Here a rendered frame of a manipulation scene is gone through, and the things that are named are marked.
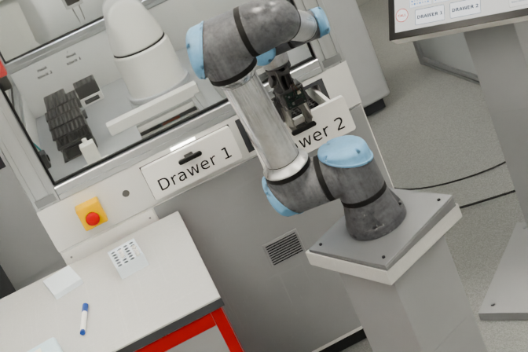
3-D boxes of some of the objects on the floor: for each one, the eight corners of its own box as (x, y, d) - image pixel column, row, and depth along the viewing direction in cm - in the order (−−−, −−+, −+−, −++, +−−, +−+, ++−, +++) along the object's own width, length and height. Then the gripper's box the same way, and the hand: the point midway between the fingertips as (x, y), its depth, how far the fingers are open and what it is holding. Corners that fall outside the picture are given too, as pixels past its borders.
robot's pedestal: (546, 431, 267) (463, 200, 237) (482, 511, 252) (386, 275, 222) (460, 401, 290) (375, 187, 260) (397, 471, 275) (298, 254, 245)
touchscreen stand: (623, 319, 293) (532, 12, 253) (480, 320, 319) (377, 41, 279) (648, 221, 330) (572, -61, 289) (518, 229, 355) (432, -30, 315)
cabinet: (444, 304, 333) (365, 100, 302) (170, 448, 323) (59, 253, 292) (349, 203, 421) (280, 37, 389) (130, 314, 410) (42, 152, 379)
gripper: (263, 78, 262) (292, 146, 271) (300, 60, 263) (328, 128, 272) (255, 71, 270) (284, 137, 278) (291, 53, 271) (318, 119, 280)
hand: (301, 126), depth 277 cm, fingers closed on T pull, 3 cm apart
